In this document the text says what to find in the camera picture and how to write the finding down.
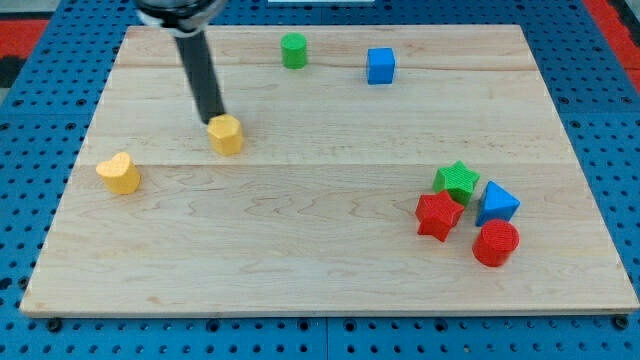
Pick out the wooden board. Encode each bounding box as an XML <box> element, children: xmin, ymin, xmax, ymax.
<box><xmin>20</xmin><ymin>25</ymin><xmax>639</xmax><ymax>318</ymax></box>

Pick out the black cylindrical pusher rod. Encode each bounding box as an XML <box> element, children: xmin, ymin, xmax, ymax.
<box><xmin>175</xmin><ymin>31</ymin><xmax>225</xmax><ymax>125</ymax></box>

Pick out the yellow heart block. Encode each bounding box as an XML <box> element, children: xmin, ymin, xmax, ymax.
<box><xmin>96</xmin><ymin>152</ymin><xmax>141</xmax><ymax>195</ymax></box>

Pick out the red cylinder block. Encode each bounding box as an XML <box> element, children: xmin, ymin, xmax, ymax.
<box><xmin>472</xmin><ymin>219</ymin><xmax>520</xmax><ymax>267</ymax></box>

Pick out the blue triangle block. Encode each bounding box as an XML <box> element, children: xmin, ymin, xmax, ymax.
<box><xmin>475</xmin><ymin>181</ymin><xmax>520</xmax><ymax>227</ymax></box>

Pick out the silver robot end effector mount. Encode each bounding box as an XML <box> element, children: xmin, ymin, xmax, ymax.
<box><xmin>135</xmin><ymin>0</ymin><xmax>226</xmax><ymax>38</ymax></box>

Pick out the green star block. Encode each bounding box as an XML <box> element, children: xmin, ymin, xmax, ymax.
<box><xmin>432</xmin><ymin>161</ymin><xmax>480</xmax><ymax>206</ymax></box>

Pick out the blue cube block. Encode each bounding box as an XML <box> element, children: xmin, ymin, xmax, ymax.
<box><xmin>366</xmin><ymin>47</ymin><xmax>396</xmax><ymax>85</ymax></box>

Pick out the yellow hexagon block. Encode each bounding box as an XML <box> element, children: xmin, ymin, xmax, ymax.
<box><xmin>207</xmin><ymin>114</ymin><xmax>244</xmax><ymax>156</ymax></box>

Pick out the green cylinder block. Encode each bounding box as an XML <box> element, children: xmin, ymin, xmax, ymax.
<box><xmin>280</xmin><ymin>32</ymin><xmax>307</xmax><ymax>69</ymax></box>

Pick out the red star block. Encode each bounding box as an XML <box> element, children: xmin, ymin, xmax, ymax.
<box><xmin>415</xmin><ymin>190</ymin><xmax>465</xmax><ymax>242</ymax></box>

